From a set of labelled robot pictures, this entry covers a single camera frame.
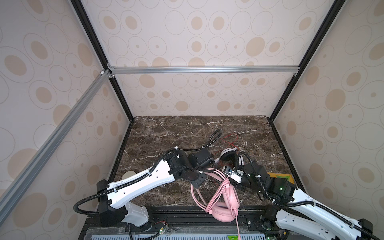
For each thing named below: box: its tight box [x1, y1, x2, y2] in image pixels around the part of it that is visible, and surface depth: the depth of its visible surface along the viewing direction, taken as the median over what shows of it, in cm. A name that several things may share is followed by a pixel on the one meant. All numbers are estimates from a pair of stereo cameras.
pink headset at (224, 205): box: [190, 168, 240, 239], surface depth 59 cm
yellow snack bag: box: [267, 171, 295, 185], surface depth 91 cm
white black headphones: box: [220, 147, 245, 166], surface depth 93 cm
